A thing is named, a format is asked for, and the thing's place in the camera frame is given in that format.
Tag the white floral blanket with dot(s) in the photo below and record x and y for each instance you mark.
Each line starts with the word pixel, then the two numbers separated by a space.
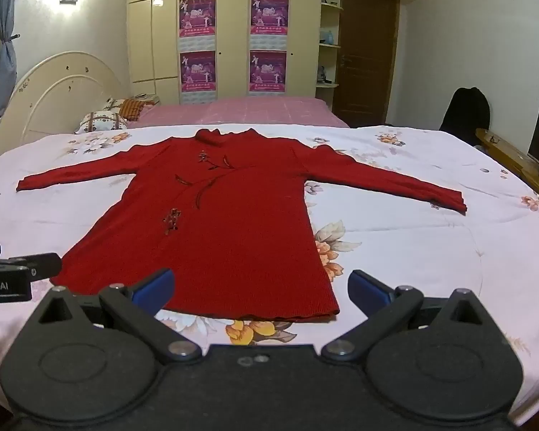
pixel 431 260

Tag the cream headboard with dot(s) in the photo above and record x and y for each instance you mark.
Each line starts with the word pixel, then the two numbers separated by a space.
pixel 56 94

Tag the pink bed sheet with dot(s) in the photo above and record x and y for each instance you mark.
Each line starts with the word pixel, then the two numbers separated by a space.
pixel 251 110

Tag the purple wall poster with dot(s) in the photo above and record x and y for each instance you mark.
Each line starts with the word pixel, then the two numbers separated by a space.
pixel 198 71
pixel 267 71
pixel 269 11
pixel 197 17

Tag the brown wooden door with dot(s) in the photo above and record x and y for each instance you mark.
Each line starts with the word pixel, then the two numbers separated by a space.
pixel 368 54

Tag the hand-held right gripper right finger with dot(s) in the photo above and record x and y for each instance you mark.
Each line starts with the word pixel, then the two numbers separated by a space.
pixel 368 294

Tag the cream wardrobe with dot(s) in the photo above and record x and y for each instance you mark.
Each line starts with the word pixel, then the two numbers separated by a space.
pixel 224 31

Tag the orange striped pillow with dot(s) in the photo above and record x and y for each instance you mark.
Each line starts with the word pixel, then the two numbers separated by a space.
pixel 132 108

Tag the cream corner shelf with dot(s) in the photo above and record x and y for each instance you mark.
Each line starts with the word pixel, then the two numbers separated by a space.
pixel 329 45

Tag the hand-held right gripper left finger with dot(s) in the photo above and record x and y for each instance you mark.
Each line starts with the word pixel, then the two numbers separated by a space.
pixel 155 291

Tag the red knit sweater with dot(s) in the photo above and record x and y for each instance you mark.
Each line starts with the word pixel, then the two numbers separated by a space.
pixel 233 233

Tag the white patterned pillow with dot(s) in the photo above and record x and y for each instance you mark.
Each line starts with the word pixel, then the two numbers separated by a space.
pixel 102 121

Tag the wooden television stand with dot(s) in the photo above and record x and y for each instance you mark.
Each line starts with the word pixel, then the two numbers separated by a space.
pixel 516 161

